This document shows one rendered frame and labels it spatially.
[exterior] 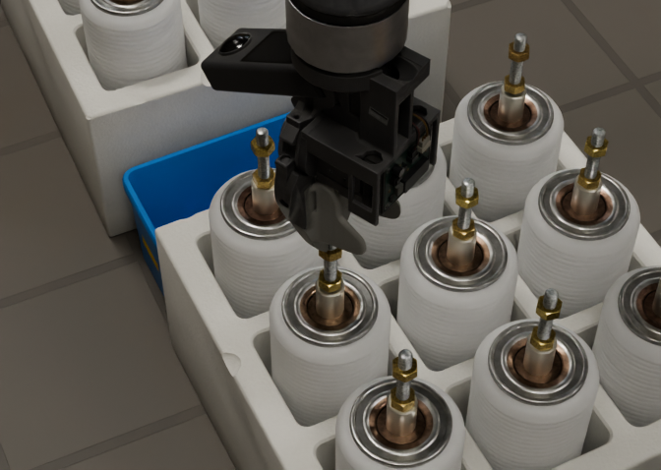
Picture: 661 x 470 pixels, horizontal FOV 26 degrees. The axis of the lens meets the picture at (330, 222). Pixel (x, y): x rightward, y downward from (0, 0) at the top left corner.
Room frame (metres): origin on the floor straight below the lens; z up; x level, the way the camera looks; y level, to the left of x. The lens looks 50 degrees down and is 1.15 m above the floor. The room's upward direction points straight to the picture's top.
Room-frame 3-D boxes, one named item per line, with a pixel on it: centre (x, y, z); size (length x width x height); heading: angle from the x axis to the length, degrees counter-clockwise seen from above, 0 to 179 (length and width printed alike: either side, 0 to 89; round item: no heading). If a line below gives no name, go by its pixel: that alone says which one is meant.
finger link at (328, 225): (0.64, 0.00, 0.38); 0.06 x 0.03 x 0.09; 53
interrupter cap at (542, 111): (0.88, -0.16, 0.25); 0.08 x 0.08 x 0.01
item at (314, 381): (0.67, 0.00, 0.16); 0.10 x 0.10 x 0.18
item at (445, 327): (0.72, -0.10, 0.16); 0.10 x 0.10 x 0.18
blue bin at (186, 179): (0.94, 0.05, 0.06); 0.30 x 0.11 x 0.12; 116
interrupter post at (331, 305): (0.67, 0.00, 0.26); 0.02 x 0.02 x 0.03
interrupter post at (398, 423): (0.56, -0.05, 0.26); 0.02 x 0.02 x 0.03
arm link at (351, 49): (0.66, -0.01, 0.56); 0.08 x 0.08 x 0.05
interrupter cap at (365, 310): (0.67, 0.00, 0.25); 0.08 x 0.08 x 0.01
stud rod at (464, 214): (0.72, -0.10, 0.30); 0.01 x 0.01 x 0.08
